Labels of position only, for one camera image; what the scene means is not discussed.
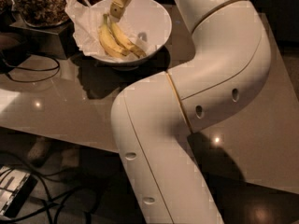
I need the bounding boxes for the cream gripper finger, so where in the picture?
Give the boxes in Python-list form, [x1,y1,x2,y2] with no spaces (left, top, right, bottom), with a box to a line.
[109,0,135,21]

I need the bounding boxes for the spotted yellow banana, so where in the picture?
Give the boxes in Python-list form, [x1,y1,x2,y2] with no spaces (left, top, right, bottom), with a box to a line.
[110,21,146,58]

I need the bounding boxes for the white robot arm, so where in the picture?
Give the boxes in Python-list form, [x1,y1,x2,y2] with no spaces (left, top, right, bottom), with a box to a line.
[111,0,271,224]

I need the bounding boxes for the white bowl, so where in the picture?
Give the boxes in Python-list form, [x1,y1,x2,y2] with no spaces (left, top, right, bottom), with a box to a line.
[96,0,172,71]

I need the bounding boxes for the white paper napkin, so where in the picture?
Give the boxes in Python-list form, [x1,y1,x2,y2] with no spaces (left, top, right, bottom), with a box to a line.
[65,0,157,64]

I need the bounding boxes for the dark metal box stand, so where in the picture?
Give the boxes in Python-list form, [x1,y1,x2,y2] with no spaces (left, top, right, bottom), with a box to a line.
[9,20,78,60]

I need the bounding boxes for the glass jar of nuts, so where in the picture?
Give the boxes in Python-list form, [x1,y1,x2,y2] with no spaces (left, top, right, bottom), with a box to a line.
[13,0,69,28]

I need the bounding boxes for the dark round object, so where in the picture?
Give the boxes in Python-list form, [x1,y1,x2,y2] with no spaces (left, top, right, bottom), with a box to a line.
[0,33,29,69]

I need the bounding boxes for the left light slipper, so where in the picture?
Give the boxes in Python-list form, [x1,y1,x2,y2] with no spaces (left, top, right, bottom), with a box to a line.
[27,136,51,166]

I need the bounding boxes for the black cable on table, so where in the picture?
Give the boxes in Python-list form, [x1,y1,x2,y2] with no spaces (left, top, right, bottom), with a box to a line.
[0,51,61,84]

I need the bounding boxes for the black floor cables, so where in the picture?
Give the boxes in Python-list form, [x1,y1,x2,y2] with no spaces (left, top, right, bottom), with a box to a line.
[0,149,125,224]

